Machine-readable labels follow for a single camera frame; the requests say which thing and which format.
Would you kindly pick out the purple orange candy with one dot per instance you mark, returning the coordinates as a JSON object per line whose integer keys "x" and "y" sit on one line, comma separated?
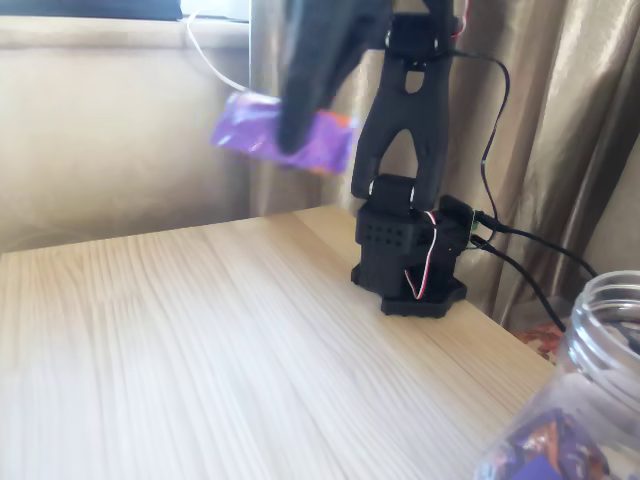
{"x": 550, "y": 430}
{"x": 240, "y": 125}
{"x": 535, "y": 467}

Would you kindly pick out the black 3D-printed robot arm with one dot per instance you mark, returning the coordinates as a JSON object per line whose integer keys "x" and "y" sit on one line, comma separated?
{"x": 395, "y": 110}

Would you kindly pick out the clear plastic jar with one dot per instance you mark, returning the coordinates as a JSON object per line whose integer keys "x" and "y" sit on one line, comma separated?
{"x": 590, "y": 325}

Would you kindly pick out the black flat object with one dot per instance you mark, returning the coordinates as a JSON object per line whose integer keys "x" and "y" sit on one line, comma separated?
{"x": 100, "y": 6}

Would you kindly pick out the orange patterned rug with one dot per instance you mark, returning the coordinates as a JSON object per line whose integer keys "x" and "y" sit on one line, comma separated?
{"x": 542, "y": 342}

